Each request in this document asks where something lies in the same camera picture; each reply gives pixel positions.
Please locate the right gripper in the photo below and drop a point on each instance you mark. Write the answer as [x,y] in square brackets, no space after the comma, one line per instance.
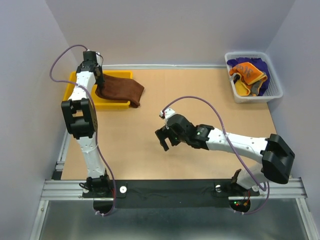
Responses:
[163,133]

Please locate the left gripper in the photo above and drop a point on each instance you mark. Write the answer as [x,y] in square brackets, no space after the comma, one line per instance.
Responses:
[100,80]

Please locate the brown towel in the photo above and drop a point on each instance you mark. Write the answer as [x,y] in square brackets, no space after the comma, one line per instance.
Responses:
[120,89]

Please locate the orange towel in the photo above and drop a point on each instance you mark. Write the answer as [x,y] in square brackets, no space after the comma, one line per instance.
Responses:
[249,72]

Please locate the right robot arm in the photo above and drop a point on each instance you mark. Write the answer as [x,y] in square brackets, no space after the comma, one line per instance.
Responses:
[274,158]

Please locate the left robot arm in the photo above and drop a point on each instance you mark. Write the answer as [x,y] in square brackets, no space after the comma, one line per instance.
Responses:
[81,122]

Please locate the yellow towel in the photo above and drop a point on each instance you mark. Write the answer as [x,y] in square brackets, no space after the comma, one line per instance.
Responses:
[241,89]

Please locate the grey towel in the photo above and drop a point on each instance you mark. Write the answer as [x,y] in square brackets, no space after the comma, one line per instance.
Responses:
[258,88]

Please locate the white plastic basket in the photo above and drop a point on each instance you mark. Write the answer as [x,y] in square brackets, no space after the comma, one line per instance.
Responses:
[274,90]

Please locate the purple towel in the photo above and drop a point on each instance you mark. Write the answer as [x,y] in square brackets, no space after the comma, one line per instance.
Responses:
[257,62]

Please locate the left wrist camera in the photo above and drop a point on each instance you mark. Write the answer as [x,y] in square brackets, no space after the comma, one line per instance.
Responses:
[99,58]

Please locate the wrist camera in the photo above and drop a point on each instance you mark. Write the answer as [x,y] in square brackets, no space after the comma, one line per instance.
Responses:
[165,114]
[99,58]

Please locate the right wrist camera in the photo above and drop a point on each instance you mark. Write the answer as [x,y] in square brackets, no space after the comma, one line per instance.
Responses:
[165,114]

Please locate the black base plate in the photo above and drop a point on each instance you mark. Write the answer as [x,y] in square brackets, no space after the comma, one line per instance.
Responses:
[178,193]

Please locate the aluminium frame rail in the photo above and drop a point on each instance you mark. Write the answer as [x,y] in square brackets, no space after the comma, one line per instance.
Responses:
[69,190]

